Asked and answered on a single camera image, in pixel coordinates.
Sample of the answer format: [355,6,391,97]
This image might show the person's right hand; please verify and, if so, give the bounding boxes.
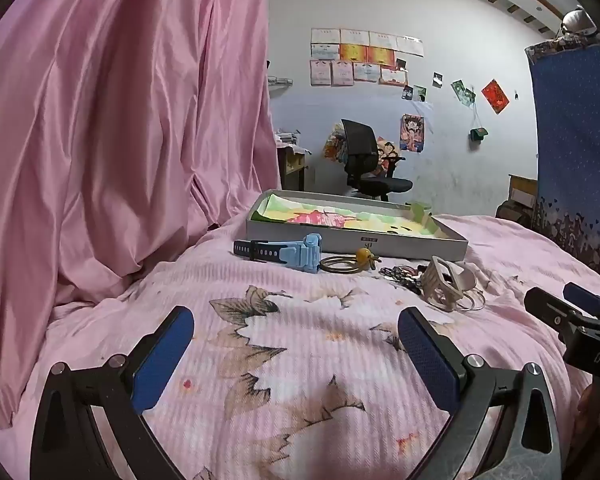
[576,384,600,443]

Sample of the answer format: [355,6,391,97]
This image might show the group of wall certificates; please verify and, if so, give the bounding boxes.
[310,27,425,88]

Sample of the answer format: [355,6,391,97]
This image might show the wooden desk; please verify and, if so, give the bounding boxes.
[275,132,312,192]

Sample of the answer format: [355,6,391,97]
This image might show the pink floral blanket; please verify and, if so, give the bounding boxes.
[0,212,600,480]

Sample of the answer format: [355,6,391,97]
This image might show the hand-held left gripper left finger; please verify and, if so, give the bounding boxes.
[30,305,196,480]

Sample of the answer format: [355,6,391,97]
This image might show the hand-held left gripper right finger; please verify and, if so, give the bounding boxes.
[397,306,563,480]

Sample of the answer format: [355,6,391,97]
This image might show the large silver bangle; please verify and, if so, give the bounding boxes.
[450,292,486,313]

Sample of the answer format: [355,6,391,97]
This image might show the blue starry curtain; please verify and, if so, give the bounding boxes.
[525,42,600,281]

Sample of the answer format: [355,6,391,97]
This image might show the shallow grey cardboard box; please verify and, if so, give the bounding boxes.
[245,189,469,263]

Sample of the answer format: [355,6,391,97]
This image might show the green wall photo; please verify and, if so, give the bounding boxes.
[451,80,476,106]

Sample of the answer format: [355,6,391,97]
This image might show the brown hair tie yellow bead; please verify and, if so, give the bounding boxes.
[319,247,382,276]

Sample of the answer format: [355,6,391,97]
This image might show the red square wall poster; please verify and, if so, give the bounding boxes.
[481,79,511,113]

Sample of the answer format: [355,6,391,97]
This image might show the blue smartwatch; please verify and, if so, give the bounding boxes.
[233,233,323,274]

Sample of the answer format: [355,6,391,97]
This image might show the pink hanging cloth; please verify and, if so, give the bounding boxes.
[0,0,281,431]

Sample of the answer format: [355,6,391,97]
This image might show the red braided cord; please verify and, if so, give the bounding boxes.
[379,265,416,286]

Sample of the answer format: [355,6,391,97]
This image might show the cardboard boxes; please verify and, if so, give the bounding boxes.
[497,174,539,223]

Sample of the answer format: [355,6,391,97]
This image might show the black office chair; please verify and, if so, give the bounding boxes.
[341,119,413,201]

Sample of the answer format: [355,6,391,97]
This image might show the cartoon poster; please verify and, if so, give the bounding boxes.
[377,137,401,176]
[322,125,351,163]

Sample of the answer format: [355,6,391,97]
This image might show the beige plastic hair claw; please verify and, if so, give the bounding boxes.
[422,256,481,311]

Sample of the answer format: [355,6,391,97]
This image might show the orange anime wall poster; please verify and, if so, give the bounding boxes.
[400,114,426,153]

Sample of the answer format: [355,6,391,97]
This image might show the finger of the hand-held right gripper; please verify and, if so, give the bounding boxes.
[524,287,588,343]
[563,282,600,326]

